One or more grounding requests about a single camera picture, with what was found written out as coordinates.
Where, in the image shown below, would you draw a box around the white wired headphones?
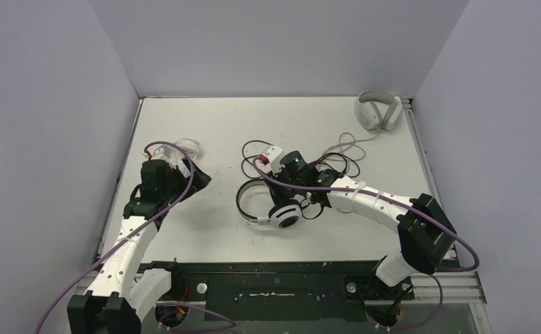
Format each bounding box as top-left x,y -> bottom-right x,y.
175,138 -> 204,160

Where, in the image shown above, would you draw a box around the black and white headphones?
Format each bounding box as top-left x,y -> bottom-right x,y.
234,139 -> 361,230

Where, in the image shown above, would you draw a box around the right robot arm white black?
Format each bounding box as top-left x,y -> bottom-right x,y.
258,146 -> 456,298

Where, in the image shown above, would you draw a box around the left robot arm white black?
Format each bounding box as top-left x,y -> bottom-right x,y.
67,158 -> 211,333

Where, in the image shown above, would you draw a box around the grey white over-ear headphones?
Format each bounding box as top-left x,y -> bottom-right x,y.
321,90 -> 404,162

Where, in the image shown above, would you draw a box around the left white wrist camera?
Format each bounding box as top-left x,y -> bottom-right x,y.
144,144 -> 191,178

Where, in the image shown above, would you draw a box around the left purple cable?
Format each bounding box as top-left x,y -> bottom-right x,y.
33,140 -> 237,334

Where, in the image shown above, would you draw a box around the purple cable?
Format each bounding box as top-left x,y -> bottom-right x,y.
33,140 -> 237,334
251,157 -> 481,332

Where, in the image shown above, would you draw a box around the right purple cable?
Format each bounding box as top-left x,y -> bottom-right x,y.
251,157 -> 481,332

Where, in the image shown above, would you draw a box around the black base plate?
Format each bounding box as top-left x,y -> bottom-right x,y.
134,260 -> 462,324

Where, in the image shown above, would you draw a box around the aluminium rail frame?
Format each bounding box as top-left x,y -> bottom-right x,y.
74,97 -> 488,305

